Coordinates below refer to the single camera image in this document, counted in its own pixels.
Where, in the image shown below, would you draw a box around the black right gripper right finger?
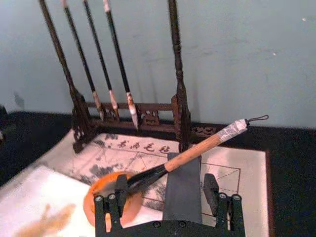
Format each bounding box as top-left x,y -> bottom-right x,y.
203,173 -> 244,232

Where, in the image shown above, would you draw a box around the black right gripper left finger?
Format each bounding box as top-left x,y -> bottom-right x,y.
93,174 -> 128,233

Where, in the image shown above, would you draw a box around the large brush with wooden handle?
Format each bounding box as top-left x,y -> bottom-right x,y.
103,114 -> 269,198

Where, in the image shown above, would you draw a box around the round orange dish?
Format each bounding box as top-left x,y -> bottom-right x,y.
83,171 -> 144,228

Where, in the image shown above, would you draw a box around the printed white felt mat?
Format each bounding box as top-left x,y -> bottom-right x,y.
37,129 -> 274,237

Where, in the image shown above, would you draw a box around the grey rectangular block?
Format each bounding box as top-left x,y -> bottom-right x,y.
161,152 -> 204,223

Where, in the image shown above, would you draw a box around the white paper with orange strokes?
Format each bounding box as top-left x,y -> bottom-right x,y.
0,164 -> 164,237

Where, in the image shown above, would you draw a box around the black table cloth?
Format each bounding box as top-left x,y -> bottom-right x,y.
0,105 -> 316,237

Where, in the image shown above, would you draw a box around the dark wooden brush rack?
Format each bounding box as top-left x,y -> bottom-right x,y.
38,0 -> 218,154

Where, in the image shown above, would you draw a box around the thin black hanging brush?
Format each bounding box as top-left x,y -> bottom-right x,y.
82,0 -> 120,119
61,0 -> 105,121

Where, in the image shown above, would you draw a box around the black hanging brush, white tip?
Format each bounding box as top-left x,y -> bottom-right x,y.
102,0 -> 139,130

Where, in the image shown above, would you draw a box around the pale wall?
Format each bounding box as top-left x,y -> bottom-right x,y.
0,0 -> 316,129

